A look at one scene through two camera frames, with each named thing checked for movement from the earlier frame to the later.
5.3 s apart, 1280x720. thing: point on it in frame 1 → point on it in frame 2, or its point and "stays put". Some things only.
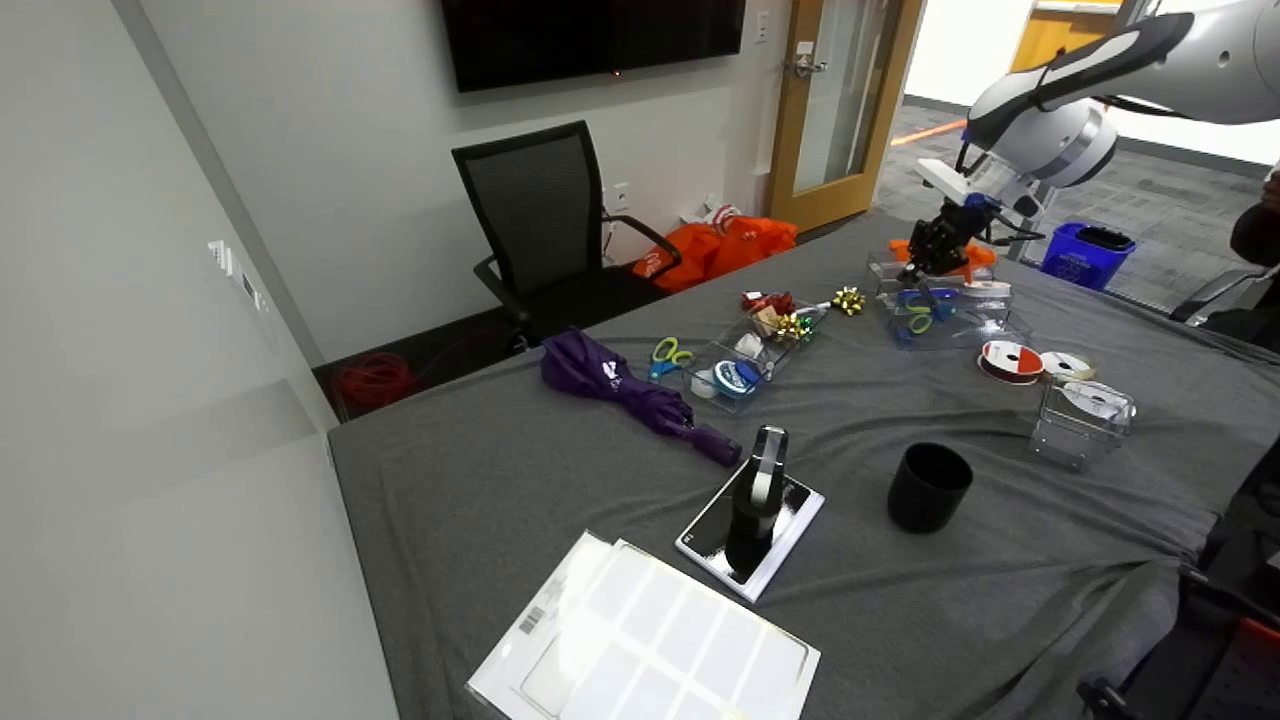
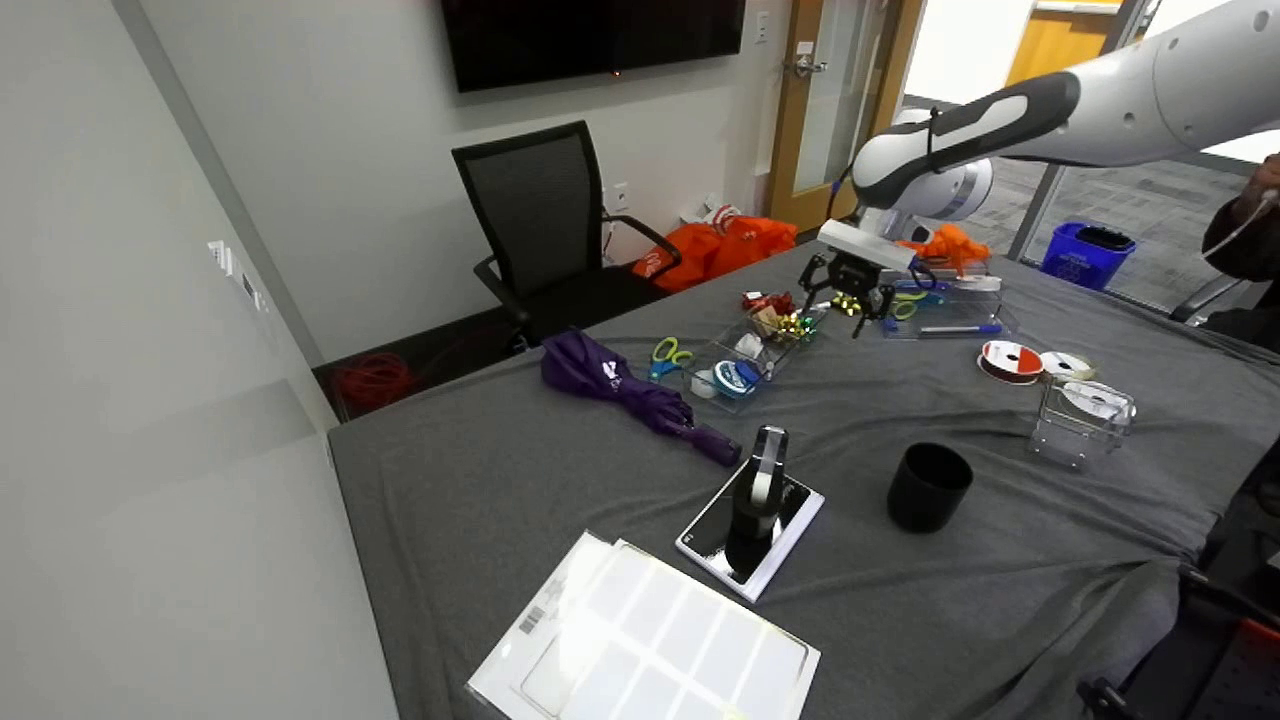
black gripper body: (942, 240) → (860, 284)
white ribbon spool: (1102, 402) stays put
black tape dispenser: (752, 512) stays put
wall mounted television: (539, 42) stays put
